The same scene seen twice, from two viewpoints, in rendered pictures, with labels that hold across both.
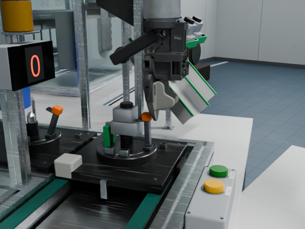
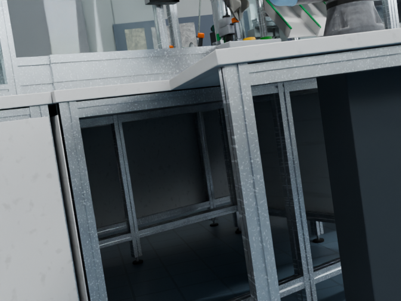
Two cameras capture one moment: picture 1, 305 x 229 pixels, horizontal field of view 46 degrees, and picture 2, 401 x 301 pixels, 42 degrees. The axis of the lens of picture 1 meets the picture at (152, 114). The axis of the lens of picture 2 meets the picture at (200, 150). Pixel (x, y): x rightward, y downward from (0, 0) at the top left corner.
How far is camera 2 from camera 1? 141 cm
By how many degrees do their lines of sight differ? 42
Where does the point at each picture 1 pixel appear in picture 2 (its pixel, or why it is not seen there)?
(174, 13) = not seen: outside the picture
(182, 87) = (304, 18)
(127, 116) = (224, 21)
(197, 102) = (313, 27)
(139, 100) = (261, 28)
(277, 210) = not seen: hidden behind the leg
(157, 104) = (234, 8)
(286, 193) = not seen: hidden behind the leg
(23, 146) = (164, 39)
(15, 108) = (159, 17)
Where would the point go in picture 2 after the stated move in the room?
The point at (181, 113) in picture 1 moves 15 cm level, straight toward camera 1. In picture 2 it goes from (286, 29) to (261, 28)
